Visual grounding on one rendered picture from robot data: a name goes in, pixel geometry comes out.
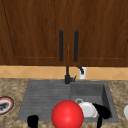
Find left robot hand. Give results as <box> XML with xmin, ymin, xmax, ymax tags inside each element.
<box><xmin>27</xmin><ymin>114</ymin><xmax>40</xmax><ymax>128</ymax></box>

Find brown wooden cupboard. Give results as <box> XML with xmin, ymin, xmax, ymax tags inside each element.
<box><xmin>0</xmin><ymin>0</ymin><xmax>128</xmax><ymax>68</ymax></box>

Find white plate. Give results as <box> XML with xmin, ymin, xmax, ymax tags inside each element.
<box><xmin>78</xmin><ymin>101</ymin><xmax>99</xmax><ymax>119</ymax></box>

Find red ball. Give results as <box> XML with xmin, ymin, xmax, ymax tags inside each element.
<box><xmin>51</xmin><ymin>100</ymin><xmax>84</xmax><ymax>128</ymax></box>

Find plate with red black rim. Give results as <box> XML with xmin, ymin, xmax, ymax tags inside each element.
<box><xmin>0</xmin><ymin>96</ymin><xmax>15</xmax><ymax>116</ymax></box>

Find white wall socket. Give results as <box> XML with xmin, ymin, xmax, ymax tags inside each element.
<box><xmin>78</xmin><ymin>67</ymin><xmax>87</xmax><ymax>80</ymax></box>

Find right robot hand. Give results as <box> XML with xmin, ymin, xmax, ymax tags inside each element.
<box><xmin>92</xmin><ymin>102</ymin><xmax>112</xmax><ymax>128</ymax></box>

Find black tap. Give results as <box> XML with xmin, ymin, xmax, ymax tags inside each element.
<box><xmin>64</xmin><ymin>65</ymin><xmax>85</xmax><ymax>85</ymax></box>

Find white round thing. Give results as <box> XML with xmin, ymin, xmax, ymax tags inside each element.
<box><xmin>123</xmin><ymin>104</ymin><xmax>128</xmax><ymax>119</ymax></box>

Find grey sink with draining board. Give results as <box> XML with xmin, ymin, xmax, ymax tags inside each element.
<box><xmin>16</xmin><ymin>79</ymin><xmax>120</xmax><ymax>124</ymax></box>

